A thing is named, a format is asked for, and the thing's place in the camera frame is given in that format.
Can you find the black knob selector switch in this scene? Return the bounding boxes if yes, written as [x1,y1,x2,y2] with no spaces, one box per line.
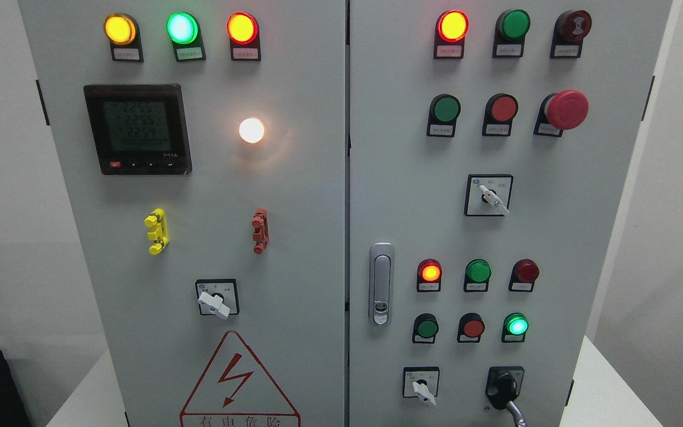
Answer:
[485,367,524,410]

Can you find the grey electrical control cabinet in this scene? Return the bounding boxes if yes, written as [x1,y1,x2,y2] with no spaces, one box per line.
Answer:
[19,1,672,426]

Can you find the red terminal connector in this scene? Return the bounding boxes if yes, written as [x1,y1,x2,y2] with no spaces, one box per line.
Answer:
[250,208,269,255]

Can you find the red indicator light lower left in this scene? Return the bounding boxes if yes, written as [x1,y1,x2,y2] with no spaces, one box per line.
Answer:
[416,259,442,294]

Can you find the white lit indicator lamp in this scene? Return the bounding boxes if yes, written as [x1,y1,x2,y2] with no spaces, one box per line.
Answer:
[238,117,266,144]

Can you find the green push button lower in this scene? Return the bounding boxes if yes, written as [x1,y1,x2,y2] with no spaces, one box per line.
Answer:
[411,313,439,344]

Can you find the green push button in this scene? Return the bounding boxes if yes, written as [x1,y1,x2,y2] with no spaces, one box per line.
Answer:
[426,94,461,138]
[411,313,439,344]

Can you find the green push button upper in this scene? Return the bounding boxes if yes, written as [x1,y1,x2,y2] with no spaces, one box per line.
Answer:
[426,94,461,138]

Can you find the green indicator light lower middle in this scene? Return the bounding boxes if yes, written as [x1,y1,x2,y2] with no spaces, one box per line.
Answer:
[463,259,491,294]

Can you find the red push button lower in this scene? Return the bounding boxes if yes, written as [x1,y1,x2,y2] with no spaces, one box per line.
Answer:
[457,313,486,343]

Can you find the red push button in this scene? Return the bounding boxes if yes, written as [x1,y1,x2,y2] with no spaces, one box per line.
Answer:
[457,313,486,343]
[481,94,519,137]

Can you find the yellow terminal connector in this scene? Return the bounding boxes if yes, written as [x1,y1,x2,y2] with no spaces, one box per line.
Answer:
[143,208,169,255]

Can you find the red push button upper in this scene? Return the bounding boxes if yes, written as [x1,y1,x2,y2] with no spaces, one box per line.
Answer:
[481,94,519,137]

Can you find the red indicator light lower right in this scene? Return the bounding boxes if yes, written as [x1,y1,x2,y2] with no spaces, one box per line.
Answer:
[509,259,540,294]

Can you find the green lamp button lower right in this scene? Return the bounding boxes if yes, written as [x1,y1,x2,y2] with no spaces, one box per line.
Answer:
[501,313,529,343]

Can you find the red indicator light left door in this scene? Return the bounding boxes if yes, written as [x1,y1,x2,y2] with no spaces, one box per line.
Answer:
[226,11,262,62]

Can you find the red indicator light door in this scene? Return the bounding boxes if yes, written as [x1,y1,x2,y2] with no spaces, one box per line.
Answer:
[226,11,262,62]
[433,9,470,59]

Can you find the red electric hazard warning sticker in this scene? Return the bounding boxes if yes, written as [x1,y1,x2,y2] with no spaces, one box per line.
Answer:
[179,330,302,426]

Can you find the red indicator light right door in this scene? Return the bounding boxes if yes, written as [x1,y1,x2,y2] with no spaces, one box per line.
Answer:
[433,9,470,59]

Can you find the black digital power meter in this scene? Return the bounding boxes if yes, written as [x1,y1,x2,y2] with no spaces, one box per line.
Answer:
[84,84,193,176]

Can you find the green lit indicator light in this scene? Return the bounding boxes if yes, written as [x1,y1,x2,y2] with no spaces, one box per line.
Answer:
[166,11,206,62]

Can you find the red emergency stop mushroom button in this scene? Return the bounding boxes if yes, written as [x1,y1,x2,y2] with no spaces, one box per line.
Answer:
[534,90,590,138]

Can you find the green indicator light top right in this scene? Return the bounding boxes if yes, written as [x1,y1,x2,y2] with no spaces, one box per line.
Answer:
[491,9,531,58]

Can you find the yellow indicator light top left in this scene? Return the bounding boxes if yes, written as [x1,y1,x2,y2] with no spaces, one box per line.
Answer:
[104,13,143,62]

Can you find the dark red buzzer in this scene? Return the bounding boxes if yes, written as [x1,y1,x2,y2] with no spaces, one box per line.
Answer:
[550,10,592,59]

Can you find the silver door lock handle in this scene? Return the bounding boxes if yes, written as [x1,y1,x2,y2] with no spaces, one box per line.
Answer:
[368,241,395,326]

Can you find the white selector switch upper right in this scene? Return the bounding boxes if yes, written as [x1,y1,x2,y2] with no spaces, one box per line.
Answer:
[464,174,514,217]

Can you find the white selector switch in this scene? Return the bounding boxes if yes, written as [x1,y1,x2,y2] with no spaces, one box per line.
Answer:
[464,174,514,217]
[402,367,440,406]

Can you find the white selector switch left door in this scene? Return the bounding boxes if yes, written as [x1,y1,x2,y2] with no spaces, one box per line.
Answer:
[195,278,240,321]

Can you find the white selector switch bottom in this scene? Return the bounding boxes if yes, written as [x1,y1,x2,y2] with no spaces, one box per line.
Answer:
[402,367,440,406]

